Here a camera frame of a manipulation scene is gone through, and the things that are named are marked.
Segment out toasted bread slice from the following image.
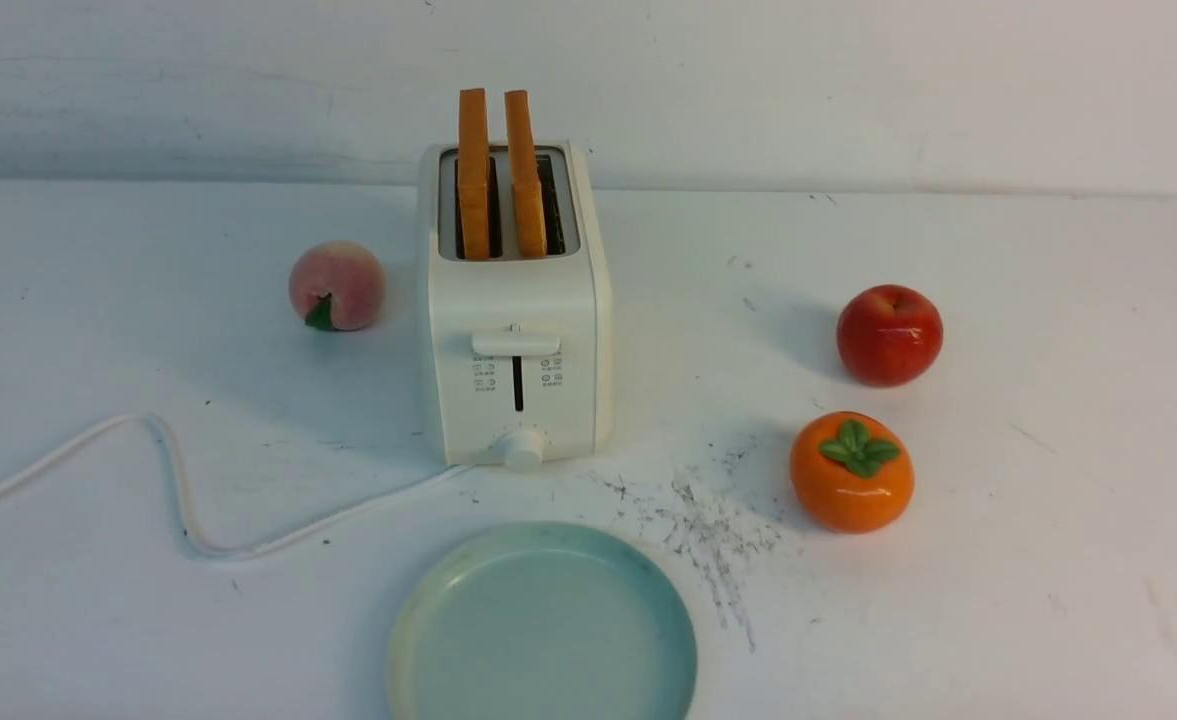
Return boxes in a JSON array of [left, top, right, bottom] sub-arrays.
[[455, 88, 492, 261], [504, 91, 548, 258]]

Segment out white two-slot toaster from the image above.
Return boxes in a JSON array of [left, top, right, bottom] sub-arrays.
[[415, 144, 616, 469]]

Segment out light green round plate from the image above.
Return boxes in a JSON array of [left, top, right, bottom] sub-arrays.
[[384, 521, 699, 719]]

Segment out pink peach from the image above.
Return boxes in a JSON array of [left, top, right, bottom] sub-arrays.
[[288, 241, 387, 332]]

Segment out orange persimmon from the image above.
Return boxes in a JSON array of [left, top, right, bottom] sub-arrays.
[[787, 411, 916, 534]]

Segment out red apple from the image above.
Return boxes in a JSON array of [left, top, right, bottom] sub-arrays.
[[834, 284, 944, 388]]

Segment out white toaster power cord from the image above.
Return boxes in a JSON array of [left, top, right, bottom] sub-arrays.
[[0, 411, 473, 561]]

